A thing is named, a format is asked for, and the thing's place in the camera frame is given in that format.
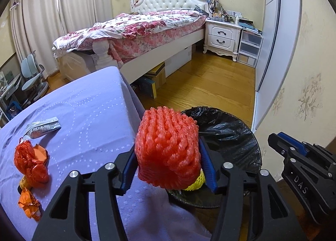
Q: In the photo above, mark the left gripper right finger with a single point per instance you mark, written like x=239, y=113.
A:
x=271, y=217

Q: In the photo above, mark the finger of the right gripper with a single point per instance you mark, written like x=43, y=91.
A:
x=299, y=146
x=318, y=159

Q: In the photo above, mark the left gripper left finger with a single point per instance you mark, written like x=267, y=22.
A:
x=67, y=215

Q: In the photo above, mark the orange snack wrapper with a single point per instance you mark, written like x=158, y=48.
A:
x=30, y=205

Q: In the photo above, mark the red-orange plastic bag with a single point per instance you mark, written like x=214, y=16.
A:
x=24, y=159

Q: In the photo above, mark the yellow foam fruit net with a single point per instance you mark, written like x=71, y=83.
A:
x=196, y=183

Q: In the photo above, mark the grey-white foil pouch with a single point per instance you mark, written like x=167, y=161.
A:
x=41, y=128

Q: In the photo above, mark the orange foam fruit net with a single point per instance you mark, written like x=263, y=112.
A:
x=167, y=149

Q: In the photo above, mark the orange paper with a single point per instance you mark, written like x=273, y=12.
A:
x=41, y=154

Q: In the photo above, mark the black-lined trash bin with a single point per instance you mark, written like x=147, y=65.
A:
x=233, y=139

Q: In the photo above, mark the purple tablecloth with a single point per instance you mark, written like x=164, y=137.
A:
x=99, y=116

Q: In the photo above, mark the plastic drawer unit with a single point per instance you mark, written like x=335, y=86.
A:
x=249, y=47

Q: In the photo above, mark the white nightstand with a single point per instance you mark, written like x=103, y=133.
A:
x=222, y=38

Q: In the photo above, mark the light blue desk chair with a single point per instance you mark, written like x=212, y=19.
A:
x=33, y=73

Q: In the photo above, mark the study desk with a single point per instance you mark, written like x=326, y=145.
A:
x=8, y=94

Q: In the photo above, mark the white storage box under bed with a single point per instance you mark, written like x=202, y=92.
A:
x=177, y=61

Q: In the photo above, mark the cardboard box under bed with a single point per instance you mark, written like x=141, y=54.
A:
x=150, y=82

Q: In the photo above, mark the sliding wardrobe door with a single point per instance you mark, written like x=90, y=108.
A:
x=282, y=19

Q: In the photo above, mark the white bed with headboard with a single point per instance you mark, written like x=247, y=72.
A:
x=79, y=63

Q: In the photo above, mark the floral pink quilt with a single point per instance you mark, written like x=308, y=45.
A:
x=132, y=35

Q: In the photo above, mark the beige curtains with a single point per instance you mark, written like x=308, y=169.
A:
x=36, y=24

